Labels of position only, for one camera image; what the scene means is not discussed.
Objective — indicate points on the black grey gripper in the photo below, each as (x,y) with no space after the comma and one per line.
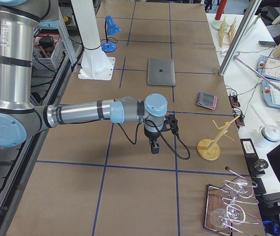
(151,134)

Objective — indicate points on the grey laptop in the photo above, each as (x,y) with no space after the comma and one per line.
(161,72)

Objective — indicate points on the wooden mug tree stand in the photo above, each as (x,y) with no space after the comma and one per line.
(209,149)

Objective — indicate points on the grey folded cloth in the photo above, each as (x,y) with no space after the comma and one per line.
(207,101)

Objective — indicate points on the orange black electronics board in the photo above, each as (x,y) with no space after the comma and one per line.
(237,112)

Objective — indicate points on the clear wine glass lower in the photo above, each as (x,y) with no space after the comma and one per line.
(223,218)

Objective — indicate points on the clear wine glass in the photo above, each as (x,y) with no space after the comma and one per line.
(223,218)
(240,191)

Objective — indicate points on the clear wine glass upper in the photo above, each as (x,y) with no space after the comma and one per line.
(240,191)

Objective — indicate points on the white enamel pot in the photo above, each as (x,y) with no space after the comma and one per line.
(268,135)

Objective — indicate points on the blue desk lamp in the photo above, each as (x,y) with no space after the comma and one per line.
(111,28)

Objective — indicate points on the lower teach pendant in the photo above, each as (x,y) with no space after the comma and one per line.
(271,96)

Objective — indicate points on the teach pendant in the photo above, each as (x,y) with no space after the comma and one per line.
(271,96)
(269,67)

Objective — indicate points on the wooden dish rack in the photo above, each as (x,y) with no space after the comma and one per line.
(226,30)

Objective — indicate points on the red cylinder on green base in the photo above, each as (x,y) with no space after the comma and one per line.
(216,24)

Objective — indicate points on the white plastic basket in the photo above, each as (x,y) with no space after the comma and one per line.
(47,51)

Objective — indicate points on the upper teach pendant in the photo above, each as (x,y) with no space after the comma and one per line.
(269,67)

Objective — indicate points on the black smartphone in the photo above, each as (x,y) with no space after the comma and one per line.
(266,43)

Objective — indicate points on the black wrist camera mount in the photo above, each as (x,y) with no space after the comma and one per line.
(170,124)

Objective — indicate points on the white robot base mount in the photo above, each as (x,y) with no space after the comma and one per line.
(95,64)

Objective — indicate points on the wire wine glass rack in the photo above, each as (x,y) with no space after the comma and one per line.
(224,206)

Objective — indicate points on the green handled grabber stick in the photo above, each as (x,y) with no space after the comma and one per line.
(257,73)

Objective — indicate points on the aluminium camera post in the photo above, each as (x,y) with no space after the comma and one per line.
(244,24)

